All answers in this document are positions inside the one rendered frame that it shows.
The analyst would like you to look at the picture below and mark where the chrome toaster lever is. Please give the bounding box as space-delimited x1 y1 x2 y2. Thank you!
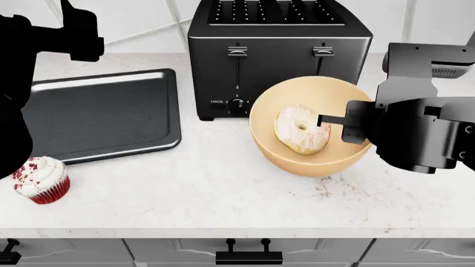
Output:
226 42 249 58
312 42 335 58

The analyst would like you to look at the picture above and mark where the red velvet frosted cupcake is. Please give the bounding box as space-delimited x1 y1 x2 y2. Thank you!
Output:
11 155 71 205

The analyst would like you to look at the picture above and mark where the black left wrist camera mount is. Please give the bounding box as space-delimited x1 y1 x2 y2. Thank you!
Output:
0 0 105 63

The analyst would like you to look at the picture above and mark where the black drawer bar handle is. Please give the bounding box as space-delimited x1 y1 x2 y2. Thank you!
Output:
0 238 22 266
215 237 284 266

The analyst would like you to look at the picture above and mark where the dark metal baking tray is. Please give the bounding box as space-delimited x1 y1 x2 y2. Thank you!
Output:
20 67 183 165

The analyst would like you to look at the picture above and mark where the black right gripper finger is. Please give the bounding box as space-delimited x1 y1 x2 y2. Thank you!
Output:
341 123 376 146
318 99 377 126

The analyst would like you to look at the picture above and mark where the black four-slot toaster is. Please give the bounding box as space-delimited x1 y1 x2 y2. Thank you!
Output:
186 0 374 122

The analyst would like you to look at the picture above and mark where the grey cabinet drawer front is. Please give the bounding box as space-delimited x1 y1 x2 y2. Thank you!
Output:
0 237 135 267
123 237 376 267
356 237 475 267

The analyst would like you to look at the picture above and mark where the beige round bowl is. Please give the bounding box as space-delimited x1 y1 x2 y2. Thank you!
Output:
248 75 375 178

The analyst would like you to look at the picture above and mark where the black toaster dial knob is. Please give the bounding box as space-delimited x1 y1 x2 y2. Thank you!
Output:
227 98 246 116

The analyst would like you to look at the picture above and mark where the powdered sugar donut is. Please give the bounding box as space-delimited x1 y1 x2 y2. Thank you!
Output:
273 104 333 156

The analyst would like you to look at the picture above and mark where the dark right wrist camera mount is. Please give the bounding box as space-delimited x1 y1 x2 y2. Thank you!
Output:
375 42 475 105

